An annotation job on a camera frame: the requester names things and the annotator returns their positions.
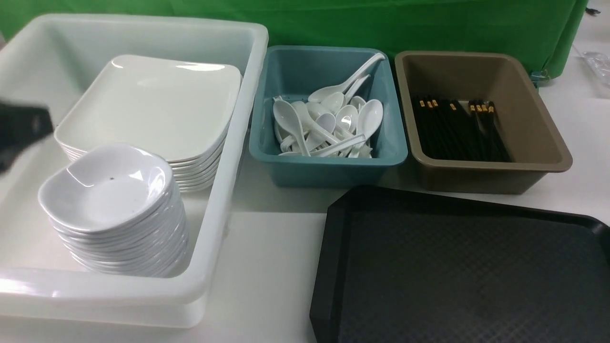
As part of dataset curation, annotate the brown plastic bin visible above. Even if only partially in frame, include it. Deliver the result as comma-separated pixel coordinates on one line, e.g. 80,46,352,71
395,51,573,194

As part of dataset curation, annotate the pile of white spoons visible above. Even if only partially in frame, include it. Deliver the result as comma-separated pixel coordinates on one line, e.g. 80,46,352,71
272,53,385,158

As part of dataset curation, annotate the clear plastic wrap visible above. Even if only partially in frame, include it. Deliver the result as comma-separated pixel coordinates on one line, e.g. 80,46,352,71
581,51,610,87

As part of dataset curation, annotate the black serving tray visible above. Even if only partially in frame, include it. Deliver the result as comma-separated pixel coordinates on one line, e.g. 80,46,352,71
309,185,610,343

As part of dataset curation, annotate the teal plastic bin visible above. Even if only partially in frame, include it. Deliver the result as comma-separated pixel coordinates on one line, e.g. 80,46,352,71
249,46,409,188

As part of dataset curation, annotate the bundle of black chopsticks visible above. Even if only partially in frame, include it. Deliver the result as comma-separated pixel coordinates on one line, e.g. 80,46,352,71
410,96,514,162

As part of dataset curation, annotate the stack of white square plates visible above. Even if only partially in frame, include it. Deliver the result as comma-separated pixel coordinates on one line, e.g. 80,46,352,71
169,141,224,192

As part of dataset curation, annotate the large white plastic tub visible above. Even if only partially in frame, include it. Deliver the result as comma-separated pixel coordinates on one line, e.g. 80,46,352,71
1,14,269,328

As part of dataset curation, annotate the white square rice plate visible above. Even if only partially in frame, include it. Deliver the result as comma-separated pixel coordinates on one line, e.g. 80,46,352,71
54,55,242,162

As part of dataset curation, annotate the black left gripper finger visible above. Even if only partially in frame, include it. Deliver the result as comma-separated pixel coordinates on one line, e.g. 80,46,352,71
0,101,54,173

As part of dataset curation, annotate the stack of white bowls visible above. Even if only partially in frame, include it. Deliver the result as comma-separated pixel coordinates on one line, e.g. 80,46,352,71
38,143,190,277

